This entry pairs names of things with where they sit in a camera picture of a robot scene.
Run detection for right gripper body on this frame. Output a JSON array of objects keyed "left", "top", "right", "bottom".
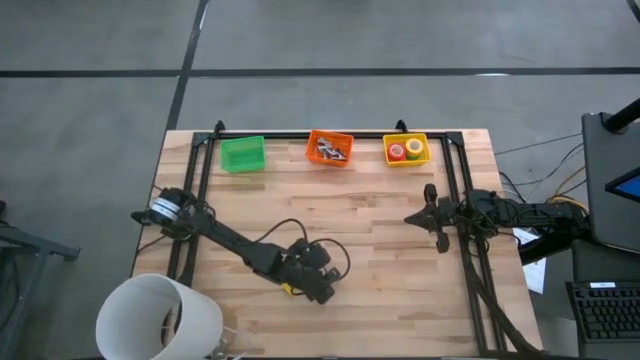
[{"left": 423, "top": 183, "right": 467, "bottom": 255}]

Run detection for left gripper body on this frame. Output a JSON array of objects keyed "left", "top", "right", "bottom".
[{"left": 279, "top": 264, "right": 344, "bottom": 297}]

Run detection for yellow plastic basket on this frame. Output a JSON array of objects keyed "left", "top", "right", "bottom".
[{"left": 382, "top": 132, "right": 433, "bottom": 168}]

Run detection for white paper sheet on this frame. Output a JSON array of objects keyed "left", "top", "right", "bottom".
[{"left": 512, "top": 227, "right": 549, "bottom": 295}]

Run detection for orange plastic basket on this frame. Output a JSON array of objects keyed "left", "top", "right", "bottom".
[{"left": 305, "top": 129, "right": 355, "bottom": 169}]

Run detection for green plastic basket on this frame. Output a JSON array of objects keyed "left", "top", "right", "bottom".
[{"left": 220, "top": 135, "right": 267, "bottom": 175}]

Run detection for dark grey computer cart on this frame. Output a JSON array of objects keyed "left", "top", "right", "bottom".
[{"left": 581, "top": 111, "right": 640, "bottom": 255}]

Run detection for blue lit screen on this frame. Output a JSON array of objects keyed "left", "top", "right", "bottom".
[{"left": 603, "top": 166, "right": 640, "bottom": 205}]

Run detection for black keyboard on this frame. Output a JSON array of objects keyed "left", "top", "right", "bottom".
[{"left": 565, "top": 280, "right": 640, "bottom": 346}]

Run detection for black pole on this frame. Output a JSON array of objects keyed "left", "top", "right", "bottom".
[{"left": 601, "top": 97, "right": 640, "bottom": 134}]

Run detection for grey metal stand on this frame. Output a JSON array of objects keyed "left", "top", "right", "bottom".
[{"left": 0, "top": 199, "right": 81, "bottom": 360}]

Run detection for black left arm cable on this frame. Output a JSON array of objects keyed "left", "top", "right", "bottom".
[{"left": 249, "top": 217, "right": 352, "bottom": 281}]

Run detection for black sleeved cable bundle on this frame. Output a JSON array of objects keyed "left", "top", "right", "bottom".
[{"left": 467, "top": 239, "right": 542, "bottom": 358}]

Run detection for black floor cable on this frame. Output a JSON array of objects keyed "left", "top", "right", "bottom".
[{"left": 493, "top": 131, "right": 585, "bottom": 157}]

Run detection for yellow floor cable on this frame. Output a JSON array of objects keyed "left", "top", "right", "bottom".
[{"left": 547, "top": 165, "right": 587, "bottom": 202}]

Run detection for black table frame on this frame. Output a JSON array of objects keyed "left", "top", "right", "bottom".
[{"left": 166, "top": 119, "right": 546, "bottom": 359}]

